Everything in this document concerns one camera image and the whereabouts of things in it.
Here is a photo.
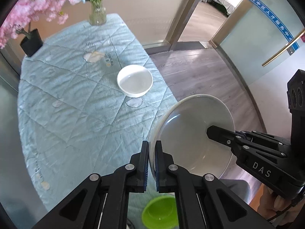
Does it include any right hand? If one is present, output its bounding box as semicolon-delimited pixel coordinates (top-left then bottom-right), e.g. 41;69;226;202
258;185;304;225

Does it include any green plastic bowl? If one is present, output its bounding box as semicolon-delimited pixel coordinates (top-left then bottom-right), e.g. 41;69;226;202
141;195;178;228

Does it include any gold door handle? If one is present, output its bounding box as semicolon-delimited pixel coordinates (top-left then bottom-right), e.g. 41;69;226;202
262;30;305;67

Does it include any pink blossom potted plant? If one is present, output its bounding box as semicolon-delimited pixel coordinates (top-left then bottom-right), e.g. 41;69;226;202
1;0;68;57

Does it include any grey chair seat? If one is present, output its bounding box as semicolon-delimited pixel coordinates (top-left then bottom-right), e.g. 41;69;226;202
220;179;251;204

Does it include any light blue quilted tablecloth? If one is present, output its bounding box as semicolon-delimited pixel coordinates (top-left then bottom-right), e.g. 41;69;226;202
18;14;176;210

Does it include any white ceramic bowl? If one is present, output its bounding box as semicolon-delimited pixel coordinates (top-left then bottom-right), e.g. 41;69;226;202
149;94;235;178
117;65;153;98

